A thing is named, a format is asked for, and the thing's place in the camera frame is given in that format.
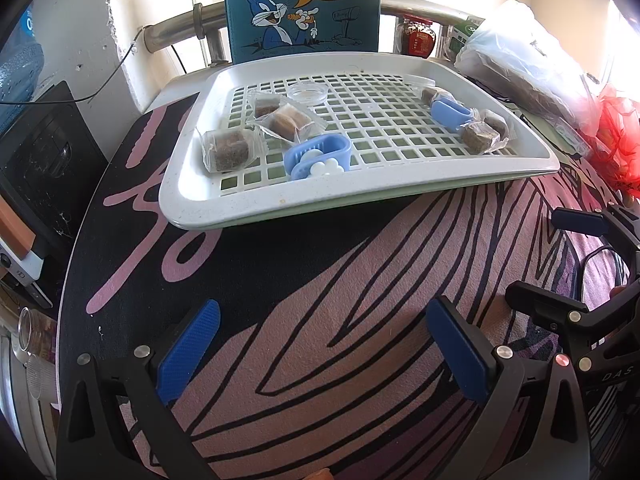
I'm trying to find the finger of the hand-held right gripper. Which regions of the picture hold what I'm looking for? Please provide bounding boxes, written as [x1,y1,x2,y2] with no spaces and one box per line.
[505,280,603,348]
[551,204,640,263]

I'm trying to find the petri dish base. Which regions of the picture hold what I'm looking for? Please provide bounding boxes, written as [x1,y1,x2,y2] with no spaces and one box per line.
[399,73,437,92]

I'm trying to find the red sauce jar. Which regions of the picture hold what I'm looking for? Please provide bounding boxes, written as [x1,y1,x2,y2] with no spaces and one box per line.
[395,12,438,58]

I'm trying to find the blue plastic clip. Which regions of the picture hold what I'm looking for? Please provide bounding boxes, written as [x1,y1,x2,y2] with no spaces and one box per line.
[283,134,352,182]
[430,99,475,134]

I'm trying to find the white perforated tray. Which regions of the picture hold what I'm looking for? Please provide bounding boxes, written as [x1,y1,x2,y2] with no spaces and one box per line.
[159,52,561,231]

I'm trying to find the clear brown cube packet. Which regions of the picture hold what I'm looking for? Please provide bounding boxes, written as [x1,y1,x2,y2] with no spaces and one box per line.
[254,104,322,145]
[199,127,270,175]
[459,119,511,157]
[419,85,457,107]
[250,91,288,122]
[477,109,512,133]

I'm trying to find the blue cartoon tote bag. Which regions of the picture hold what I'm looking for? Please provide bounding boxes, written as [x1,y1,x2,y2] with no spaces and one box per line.
[222,0,383,65]

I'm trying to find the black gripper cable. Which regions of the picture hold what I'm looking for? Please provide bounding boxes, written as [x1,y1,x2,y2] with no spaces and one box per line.
[577,244,628,301]

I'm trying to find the blue water jug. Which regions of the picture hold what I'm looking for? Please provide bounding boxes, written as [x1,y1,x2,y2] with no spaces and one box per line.
[0,5,46,106]

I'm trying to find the clear glass jar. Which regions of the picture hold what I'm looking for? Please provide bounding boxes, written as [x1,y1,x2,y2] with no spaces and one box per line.
[17,307,60,361]

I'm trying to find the thin black wall wire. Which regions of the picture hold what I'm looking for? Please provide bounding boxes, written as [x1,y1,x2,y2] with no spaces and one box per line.
[0,42,138,107]

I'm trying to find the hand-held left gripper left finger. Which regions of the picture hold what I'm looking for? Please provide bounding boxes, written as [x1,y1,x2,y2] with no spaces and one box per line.
[56,299,222,480]

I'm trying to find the green and white box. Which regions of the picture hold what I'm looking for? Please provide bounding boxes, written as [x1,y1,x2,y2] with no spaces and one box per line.
[447,15,486,56]

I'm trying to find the red plastic bag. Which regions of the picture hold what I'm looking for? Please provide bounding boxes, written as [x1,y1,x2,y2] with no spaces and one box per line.
[582,85,640,206]

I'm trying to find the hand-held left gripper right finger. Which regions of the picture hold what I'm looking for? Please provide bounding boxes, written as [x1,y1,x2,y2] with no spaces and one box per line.
[425,296,592,480]

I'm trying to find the white and orange device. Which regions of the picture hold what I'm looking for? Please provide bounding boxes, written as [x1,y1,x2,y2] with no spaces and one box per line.
[0,195,46,286]

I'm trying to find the metal pipe railing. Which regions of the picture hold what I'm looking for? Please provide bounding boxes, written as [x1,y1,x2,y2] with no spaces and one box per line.
[142,0,476,71]

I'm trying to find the printed table mat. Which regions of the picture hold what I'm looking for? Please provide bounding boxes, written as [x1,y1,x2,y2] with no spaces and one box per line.
[55,70,640,480]

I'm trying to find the clear round plastic dish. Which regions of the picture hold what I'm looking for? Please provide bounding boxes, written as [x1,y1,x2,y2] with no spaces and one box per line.
[285,81,331,107]

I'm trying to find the black water dispenser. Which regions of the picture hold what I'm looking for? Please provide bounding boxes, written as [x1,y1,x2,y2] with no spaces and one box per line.
[0,80,108,256]

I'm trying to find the ribbed clear glass cup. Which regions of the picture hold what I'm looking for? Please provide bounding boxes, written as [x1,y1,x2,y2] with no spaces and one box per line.
[24,354,58,403]

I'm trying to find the clear plastic bag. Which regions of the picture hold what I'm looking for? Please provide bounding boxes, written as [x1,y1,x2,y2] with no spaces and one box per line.
[455,0,608,131]

